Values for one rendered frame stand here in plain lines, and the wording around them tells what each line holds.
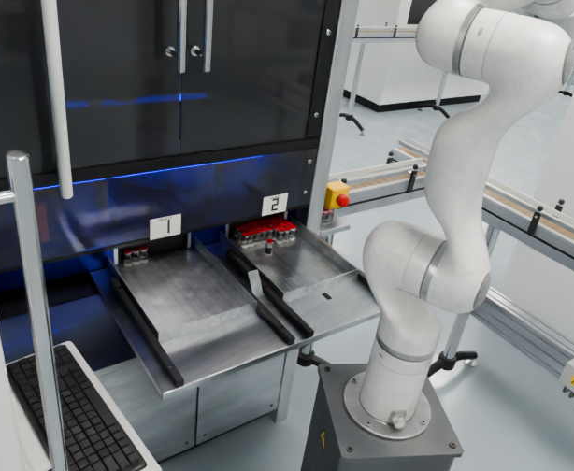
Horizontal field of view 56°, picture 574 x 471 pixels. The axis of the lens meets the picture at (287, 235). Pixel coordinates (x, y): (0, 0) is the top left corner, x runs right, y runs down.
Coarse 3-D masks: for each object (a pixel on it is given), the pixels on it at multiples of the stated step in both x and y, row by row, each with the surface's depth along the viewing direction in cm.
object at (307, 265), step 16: (224, 240) 161; (304, 240) 170; (320, 240) 165; (240, 256) 155; (256, 256) 159; (272, 256) 160; (288, 256) 161; (304, 256) 162; (320, 256) 163; (336, 256) 160; (272, 272) 153; (288, 272) 154; (304, 272) 155; (320, 272) 156; (336, 272) 157; (352, 272) 152; (272, 288) 144; (288, 288) 147; (304, 288) 143; (320, 288) 147
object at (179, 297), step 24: (120, 264) 147; (144, 264) 149; (168, 264) 150; (192, 264) 151; (216, 264) 150; (144, 288) 140; (168, 288) 141; (192, 288) 142; (216, 288) 143; (240, 288) 140; (144, 312) 127; (168, 312) 133; (192, 312) 134; (216, 312) 135; (240, 312) 134; (168, 336) 124
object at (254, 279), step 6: (252, 276) 142; (258, 276) 143; (252, 282) 142; (258, 282) 143; (252, 288) 142; (258, 288) 143; (258, 294) 142; (264, 300) 141; (270, 306) 140; (276, 312) 138
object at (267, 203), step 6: (264, 198) 155; (270, 198) 157; (282, 198) 159; (264, 204) 156; (270, 204) 158; (282, 204) 160; (264, 210) 157; (270, 210) 159; (276, 210) 160; (282, 210) 162
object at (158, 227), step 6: (168, 216) 139; (174, 216) 140; (180, 216) 142; (150, 222) 137; (156, 222) 138; (162, 222) 139; (174, 222) 141; (180, 222) 143; (150, 228) 138; (156, 228) 139; (162, 228) 140; (174, 228) 142; (150, 234) 139; (156, 234) 140; (162, 234) 141; (168, 234) 142; (174, 234) 143
